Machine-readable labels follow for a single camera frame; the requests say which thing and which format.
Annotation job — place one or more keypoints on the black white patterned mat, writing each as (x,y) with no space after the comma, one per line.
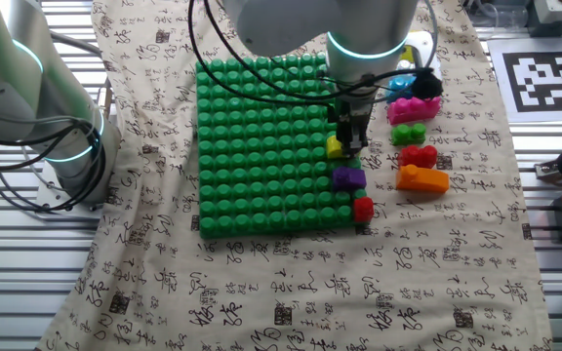
(537,80)

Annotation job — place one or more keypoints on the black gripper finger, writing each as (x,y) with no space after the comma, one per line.
(343,134)
(359,136)

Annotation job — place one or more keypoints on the green two-stud block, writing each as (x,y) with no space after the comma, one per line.
(408,134)

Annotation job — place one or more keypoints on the purple one-stud block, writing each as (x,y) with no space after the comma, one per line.
(349,179)

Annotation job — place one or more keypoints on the beige calligraphy print cloth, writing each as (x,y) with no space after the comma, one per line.
(310,292)

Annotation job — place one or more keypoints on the small red one-stud block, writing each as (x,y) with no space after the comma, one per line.
(364,209)

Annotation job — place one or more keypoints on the lime one-stud block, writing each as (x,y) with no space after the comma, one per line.
(333,147)

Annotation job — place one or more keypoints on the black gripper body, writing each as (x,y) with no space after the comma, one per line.
(351,106)

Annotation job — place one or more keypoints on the green studded baseplate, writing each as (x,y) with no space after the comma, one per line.
(266,146)

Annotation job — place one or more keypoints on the blue three-stud block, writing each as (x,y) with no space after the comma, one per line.
(399,88)

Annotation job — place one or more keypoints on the yellow tall two-stud block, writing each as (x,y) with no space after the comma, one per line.
(410,53)

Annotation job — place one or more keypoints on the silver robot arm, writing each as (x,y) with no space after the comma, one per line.
(310,24)

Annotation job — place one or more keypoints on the clear plastic tub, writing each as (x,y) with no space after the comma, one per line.
(498,15)

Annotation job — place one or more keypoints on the red two-stud block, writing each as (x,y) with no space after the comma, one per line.
(417,156)

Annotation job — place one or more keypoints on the orange long one-stud block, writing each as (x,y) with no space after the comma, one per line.
(422,180)

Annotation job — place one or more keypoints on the white four-stud block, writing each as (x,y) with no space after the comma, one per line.
(403,65)

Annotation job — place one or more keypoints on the grey equipment box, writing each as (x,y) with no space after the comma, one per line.
(556,10)

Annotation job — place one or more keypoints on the magenta three-stud block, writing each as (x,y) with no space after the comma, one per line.
(413,111)

